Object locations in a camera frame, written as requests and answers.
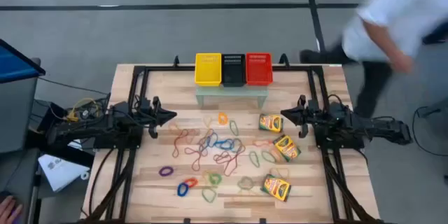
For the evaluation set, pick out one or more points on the red plastic basket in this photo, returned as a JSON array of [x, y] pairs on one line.
[[259, 71]]

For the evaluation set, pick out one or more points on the blue screen monitor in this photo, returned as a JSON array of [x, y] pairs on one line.
[[17, 64]]

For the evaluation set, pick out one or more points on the pale yellow rubber band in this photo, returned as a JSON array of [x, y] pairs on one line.
[[204, 120]]

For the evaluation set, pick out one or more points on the black table clamp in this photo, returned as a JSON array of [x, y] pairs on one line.
[[284, 59], [176, 61]]

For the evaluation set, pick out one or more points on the yellow green crayon box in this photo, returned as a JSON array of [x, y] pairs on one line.
[[287, 147], [276, 187], [270, 123]]

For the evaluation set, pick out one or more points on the green rubber band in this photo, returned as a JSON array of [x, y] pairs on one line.
[[239, 183], [250, 157], [230, 124], [265, 153], [203, 196]]

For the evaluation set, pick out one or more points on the green coil wristband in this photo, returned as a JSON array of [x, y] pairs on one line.
[[211, 179]]

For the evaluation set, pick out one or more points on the person's hand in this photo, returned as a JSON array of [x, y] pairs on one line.
[[8, 211]]

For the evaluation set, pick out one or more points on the orange rubber band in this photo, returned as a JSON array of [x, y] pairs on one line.
[[260, 141]]

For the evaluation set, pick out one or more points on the pale green riser shelf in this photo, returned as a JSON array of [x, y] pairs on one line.
[[231, 92]]

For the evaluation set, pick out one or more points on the white paper sheet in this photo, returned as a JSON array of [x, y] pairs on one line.
[[59, 173]]

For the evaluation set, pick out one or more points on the blue coil wristband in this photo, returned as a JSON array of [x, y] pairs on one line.
[[178, 189]]

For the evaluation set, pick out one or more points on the amber coil wristband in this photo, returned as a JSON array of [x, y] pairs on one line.
[[220, 119]]

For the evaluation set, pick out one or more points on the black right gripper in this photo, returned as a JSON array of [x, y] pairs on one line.
[[309, 115]]

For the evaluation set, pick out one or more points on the grey metal stand leg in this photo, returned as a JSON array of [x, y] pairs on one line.
[[435, 109]]

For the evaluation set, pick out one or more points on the purple coil wristband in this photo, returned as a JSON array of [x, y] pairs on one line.
[[161, 172]]

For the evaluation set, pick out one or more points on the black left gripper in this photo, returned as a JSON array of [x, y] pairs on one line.
[[148, 113]]

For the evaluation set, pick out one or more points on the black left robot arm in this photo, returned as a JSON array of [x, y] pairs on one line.
[[105, 126]]

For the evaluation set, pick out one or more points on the grey cabinet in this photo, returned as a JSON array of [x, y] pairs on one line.
[[17, 112]]

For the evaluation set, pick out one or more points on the red-orange coil wristband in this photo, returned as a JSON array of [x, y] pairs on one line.
[[193, 179]]

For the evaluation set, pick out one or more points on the peach rubber band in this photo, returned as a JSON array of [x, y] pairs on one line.
[[169, 126]]

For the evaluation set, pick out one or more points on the blue rubber band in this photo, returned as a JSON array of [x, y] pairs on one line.
[[210, 143], [220, 143]]

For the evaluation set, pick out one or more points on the person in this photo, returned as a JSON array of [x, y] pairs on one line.
[[395, 10]]

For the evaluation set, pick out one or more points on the black plastic basket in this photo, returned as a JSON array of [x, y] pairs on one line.
[[234, 77]]

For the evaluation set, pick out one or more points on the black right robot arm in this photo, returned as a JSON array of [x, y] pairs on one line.
[[350, 122]]

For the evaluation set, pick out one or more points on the yellow plastic basket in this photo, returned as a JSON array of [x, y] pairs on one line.
[[208, 73]]

